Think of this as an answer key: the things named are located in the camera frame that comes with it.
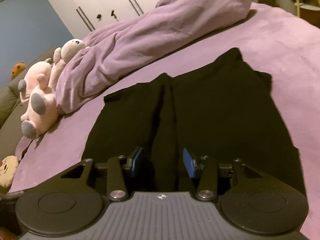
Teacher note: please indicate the purple bed sheet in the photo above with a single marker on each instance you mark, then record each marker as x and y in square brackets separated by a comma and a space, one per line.
[271, 40]

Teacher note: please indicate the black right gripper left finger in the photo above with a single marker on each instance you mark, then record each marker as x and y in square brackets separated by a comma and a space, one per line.
[132, 159]

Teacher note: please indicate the beige plush bear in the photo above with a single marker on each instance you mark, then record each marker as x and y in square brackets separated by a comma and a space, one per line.
[61, 57]

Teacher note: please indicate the orange plush toy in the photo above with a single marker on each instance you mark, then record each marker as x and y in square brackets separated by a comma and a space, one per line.
[17, 69]

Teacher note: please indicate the purple duvet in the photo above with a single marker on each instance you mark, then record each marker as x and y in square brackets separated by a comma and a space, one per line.
[118, 49]

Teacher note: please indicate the cream face cushion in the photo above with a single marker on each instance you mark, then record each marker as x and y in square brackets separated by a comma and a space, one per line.
[7, 170]

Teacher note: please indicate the yellow legged side table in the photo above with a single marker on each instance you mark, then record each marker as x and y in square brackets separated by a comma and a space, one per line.
[308, 10]

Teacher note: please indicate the black garment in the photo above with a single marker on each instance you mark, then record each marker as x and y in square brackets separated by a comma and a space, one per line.
[222, 110]

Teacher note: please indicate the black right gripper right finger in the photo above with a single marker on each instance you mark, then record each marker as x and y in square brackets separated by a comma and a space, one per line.
[191, 163]

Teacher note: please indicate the pink plush pig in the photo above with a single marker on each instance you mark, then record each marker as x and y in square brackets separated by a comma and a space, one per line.
[37, 94]

